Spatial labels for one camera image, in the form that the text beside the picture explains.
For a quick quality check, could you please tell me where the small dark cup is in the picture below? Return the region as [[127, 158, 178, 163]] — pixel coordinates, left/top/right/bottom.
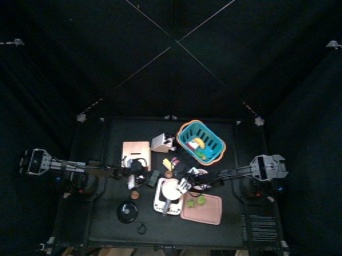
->
[[195, 168, 215, 191]]

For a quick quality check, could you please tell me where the pink cutting board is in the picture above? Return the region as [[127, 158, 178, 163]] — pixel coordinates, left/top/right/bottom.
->
[[179, 192, 223, 226]]

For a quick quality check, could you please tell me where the beige toy knife block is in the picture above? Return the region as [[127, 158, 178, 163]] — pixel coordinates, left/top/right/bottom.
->
[[150, 132, 177, 154]]

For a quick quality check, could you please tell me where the white toy stove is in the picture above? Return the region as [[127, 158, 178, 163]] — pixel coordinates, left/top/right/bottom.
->
[[153, 177, 187, 216]]

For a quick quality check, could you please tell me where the white pan with grey handle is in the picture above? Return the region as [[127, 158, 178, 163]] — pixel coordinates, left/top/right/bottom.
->
[[161, 180, 185, 217]]

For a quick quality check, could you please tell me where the dark round bowl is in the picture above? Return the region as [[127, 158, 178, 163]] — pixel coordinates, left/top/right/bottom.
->
[[116, 200, 141, 224]]

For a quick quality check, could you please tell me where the teal basket with orange rim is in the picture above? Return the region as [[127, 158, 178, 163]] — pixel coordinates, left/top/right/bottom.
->
[[175, 119, 227, 166]]

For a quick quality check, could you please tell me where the dark grey block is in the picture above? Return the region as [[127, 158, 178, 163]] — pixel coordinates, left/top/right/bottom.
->
[[147, 169, 162, 188]]

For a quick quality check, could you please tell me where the white text label sticker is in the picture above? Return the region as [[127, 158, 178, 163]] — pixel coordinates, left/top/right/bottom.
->
[[249, 214, 279, 248]]

